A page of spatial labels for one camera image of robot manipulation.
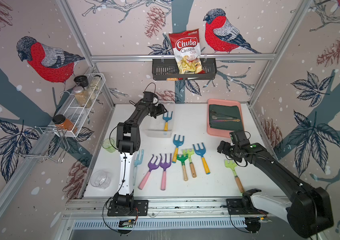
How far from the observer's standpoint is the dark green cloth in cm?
110

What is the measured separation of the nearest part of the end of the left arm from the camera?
2.75ft

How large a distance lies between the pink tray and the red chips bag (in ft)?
1.29

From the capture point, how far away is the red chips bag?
83 cm

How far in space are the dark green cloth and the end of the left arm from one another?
0.39 metres
